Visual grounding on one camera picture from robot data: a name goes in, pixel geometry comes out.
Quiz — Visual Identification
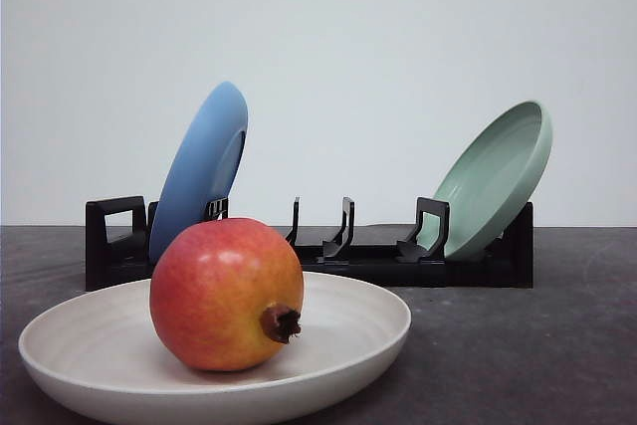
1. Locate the white plate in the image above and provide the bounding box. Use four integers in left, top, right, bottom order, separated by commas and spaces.
18, 273, 412, 425

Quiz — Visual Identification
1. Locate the blue plate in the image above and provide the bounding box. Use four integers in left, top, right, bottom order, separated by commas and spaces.
149, 82, 248, 265

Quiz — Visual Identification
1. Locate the black plate rack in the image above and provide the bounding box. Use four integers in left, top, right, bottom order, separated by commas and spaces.
86, 196, 534, 292

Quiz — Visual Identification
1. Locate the red yellow pomegranate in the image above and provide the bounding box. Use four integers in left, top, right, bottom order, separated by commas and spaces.
149, 218, 305, 372

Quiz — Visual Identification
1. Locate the green plate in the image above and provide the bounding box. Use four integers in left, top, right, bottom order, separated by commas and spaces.
417, 101, 553, 261

